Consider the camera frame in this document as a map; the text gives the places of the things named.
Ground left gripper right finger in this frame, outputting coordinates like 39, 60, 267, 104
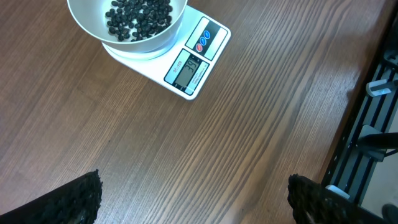
287, 174, 386, 224

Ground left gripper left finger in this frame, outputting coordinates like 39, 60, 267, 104
1, 170, 103, 224

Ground black beans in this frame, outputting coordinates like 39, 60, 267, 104
104, 0, 174, 42

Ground white digital kitchen scale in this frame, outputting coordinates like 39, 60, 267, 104
103, 6, 231, 100

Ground white bowl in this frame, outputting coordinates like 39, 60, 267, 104
67, 0, 187, 53

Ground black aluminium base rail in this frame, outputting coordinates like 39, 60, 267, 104
322, 12, 397, 204

